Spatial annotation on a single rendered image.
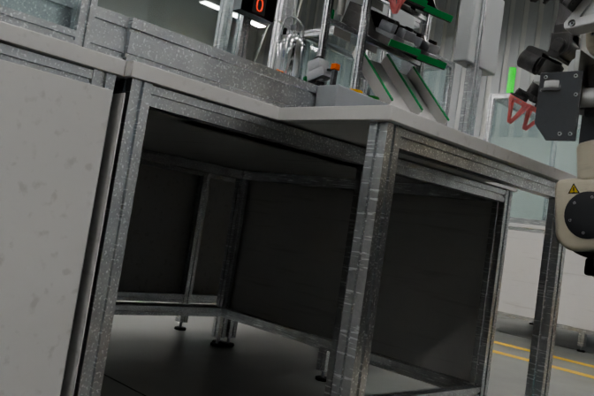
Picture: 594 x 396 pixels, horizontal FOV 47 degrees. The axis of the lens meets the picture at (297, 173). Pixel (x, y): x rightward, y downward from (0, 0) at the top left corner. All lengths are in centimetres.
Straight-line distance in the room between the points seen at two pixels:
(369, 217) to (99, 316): 53
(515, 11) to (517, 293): 685
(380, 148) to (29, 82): 64
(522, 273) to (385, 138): 456
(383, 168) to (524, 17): 1053
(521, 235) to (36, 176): 496
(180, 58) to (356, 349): 68
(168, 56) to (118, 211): 34
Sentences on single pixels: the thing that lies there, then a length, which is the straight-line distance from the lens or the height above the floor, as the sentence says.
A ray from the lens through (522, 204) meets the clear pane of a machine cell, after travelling 589.
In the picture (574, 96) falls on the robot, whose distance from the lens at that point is 165.
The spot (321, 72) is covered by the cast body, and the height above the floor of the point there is 105.
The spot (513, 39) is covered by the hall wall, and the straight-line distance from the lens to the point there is 1172.
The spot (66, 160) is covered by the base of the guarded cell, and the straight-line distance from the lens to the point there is 125.
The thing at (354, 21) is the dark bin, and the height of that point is 129.
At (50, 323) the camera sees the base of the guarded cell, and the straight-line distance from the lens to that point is 128.
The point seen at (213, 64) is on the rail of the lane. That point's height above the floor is 92.
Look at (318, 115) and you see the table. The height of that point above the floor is 84.
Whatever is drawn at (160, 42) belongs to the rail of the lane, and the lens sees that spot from 142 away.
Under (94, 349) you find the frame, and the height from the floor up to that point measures 33.
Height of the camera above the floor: 61
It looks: 4 degrees up
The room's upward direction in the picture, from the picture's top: 9 degrees clockwise
